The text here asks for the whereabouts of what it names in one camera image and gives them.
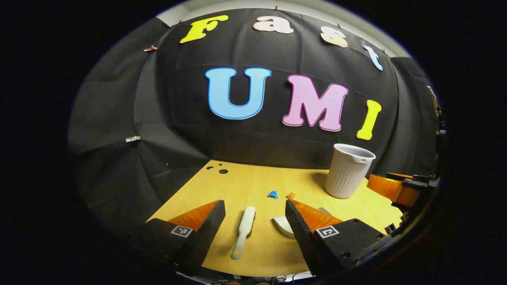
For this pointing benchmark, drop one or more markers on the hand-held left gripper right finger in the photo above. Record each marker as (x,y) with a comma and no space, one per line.
(297,229)

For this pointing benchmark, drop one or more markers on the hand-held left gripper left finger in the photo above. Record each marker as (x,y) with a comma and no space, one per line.
(212,221)

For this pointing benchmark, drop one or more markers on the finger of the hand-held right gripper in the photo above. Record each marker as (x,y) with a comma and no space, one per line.
(390,189)

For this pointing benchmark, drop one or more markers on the grey plastic dustpan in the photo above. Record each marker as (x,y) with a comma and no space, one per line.
(283,226)

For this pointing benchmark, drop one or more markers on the small white broom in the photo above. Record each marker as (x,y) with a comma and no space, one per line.
(244,229)

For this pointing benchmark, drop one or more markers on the orange paper trash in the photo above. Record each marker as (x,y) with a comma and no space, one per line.
(290,196)

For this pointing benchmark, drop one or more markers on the blue paper trash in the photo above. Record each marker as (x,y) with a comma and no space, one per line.
(272,194)

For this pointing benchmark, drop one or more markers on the white ribbed garbage bin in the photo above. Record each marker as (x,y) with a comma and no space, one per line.
(348,174)

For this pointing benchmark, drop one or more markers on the wooden desktop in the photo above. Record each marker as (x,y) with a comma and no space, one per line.
(257,182)

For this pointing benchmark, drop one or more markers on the black backdrop cloth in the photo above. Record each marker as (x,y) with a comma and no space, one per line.
(190,130)

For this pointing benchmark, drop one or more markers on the white cloth clip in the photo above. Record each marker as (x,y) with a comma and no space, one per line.
(132,139)

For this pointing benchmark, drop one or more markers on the reddish cloth clip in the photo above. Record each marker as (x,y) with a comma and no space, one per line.
(150,48)

